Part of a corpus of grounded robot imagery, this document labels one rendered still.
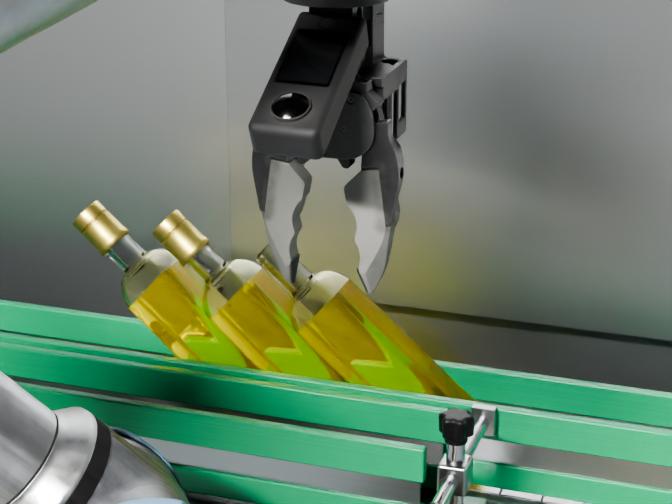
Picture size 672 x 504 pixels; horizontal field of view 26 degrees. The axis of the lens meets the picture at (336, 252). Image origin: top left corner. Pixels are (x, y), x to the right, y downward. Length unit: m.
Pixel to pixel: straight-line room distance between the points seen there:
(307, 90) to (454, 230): 0.55
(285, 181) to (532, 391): 0.46
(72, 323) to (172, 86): 0.26
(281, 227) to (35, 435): 0.21
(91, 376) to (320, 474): 0.27
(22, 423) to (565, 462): 0.54
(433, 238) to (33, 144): 0.46
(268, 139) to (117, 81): 0.67
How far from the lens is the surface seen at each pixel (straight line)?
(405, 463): 1.24
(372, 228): 0.98
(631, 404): 1.36
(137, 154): 1.56
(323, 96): 0.90
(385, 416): 1.31
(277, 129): 0.88
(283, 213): 1.00
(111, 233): 1.41
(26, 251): 1.66
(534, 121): 1.38
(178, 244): 1.38
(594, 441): 1.30
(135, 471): 1.00
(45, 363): 1.44
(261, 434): 1.27
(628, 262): 1.40
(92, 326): 1.51
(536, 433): 1.31
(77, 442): 0.98
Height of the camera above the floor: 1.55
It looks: 21 degrees down
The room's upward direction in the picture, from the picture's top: straight up
